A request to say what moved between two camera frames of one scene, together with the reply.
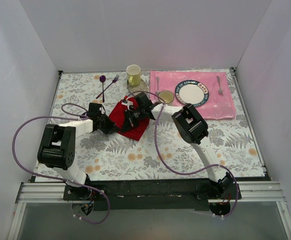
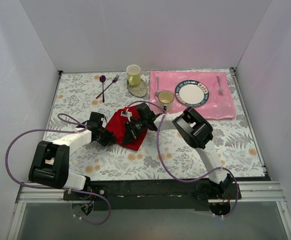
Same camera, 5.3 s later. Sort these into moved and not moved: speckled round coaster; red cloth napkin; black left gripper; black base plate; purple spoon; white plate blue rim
Moved: black left gripper; red cloth napkin
Not moved: speckled round coaster; black base plate; white plate blue rim; purple spoon
